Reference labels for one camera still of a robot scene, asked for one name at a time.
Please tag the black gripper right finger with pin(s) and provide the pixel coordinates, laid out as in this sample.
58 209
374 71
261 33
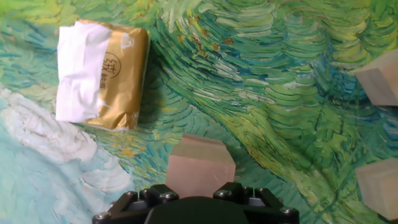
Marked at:
267 205

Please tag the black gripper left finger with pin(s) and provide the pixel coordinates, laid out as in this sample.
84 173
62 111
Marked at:
130 202

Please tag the green blue painted cloth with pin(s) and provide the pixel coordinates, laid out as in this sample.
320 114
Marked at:
248 93

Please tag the gold tissue pack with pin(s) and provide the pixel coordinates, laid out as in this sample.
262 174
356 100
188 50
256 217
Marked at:
124 77

